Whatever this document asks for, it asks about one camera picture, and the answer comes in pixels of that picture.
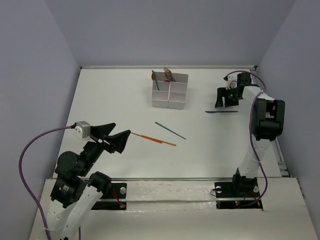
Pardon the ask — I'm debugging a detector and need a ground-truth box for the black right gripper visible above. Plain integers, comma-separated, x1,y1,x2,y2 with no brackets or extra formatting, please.
214,86,243,108

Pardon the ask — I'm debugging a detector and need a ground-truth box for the teal knife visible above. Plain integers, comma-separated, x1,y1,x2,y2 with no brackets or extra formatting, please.
204,110,239,114

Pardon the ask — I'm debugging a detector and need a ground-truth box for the orange fork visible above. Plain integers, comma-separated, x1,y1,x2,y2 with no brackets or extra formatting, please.
163,67,173,76

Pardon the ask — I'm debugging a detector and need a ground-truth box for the brown fork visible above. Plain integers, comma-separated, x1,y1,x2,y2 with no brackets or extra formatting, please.
164,71,171,82

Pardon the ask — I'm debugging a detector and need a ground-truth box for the teal spoon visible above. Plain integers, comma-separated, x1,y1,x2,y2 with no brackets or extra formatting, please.
151,70,160,91

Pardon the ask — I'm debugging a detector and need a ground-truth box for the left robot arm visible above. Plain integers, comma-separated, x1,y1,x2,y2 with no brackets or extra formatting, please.
38,121,131,240

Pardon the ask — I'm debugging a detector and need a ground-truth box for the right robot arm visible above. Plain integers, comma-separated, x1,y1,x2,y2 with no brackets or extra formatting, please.
215,70,286,196

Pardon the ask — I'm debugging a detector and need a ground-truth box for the white right divided container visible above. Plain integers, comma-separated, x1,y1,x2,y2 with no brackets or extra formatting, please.
168,73,189,110

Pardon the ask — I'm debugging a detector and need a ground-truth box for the white divided container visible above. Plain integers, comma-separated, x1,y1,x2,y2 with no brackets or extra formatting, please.
168,73,189,110
151,71,170,108

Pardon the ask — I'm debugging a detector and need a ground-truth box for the orange chopstick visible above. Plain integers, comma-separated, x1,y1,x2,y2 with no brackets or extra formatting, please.
131,132,163,144

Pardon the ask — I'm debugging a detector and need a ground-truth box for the yellow-orange chopstick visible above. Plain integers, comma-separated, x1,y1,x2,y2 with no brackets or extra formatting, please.
140,135,177,147

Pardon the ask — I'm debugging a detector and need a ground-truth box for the teal chopstick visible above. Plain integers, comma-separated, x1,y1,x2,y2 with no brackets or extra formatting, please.
155,121,186,140

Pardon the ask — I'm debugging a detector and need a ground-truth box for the white left divided container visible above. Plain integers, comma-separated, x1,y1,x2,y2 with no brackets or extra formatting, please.
151,71,170,108

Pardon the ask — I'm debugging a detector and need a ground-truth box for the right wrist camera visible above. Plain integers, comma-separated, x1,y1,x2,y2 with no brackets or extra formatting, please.
224,75,237,90

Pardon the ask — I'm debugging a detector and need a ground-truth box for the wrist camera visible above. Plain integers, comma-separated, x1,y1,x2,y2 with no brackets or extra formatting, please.
224,75,237,90
71,121,91,140

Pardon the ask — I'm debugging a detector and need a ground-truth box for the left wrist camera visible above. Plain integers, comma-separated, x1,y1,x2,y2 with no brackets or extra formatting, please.
71,121,91,140

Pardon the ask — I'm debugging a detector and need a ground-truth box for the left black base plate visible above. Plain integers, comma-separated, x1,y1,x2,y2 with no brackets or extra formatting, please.
91,182,127,211

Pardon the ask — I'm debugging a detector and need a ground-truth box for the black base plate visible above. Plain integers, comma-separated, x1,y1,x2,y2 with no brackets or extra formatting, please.
210,181,263,210
91,182,127,211

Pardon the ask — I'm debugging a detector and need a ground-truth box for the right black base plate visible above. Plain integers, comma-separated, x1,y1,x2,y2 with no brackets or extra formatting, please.
210,181,263,210

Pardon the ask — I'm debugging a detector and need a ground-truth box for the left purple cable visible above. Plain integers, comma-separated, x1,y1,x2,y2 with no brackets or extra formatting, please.
18,125,53,240

